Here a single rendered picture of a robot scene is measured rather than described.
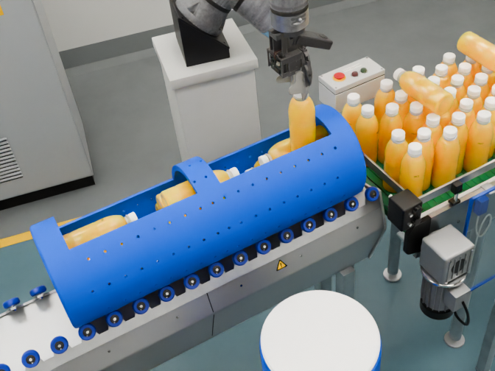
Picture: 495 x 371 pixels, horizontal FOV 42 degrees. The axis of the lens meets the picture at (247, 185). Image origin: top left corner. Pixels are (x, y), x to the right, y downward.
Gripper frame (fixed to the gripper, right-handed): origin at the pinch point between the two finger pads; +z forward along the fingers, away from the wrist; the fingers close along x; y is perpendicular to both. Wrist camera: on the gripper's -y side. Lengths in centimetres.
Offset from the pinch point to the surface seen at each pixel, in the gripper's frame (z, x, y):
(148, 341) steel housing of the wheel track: 49, 14, 60
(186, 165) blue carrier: 11.8, -3.7, 33.6
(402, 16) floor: 136, -195, -201
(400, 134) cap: 23.5, 7.4, -28.4
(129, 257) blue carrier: 18, 12, 57
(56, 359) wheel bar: 42, 11, 83
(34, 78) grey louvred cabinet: 60, -154, 49
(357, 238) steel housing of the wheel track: 50, 14, -9
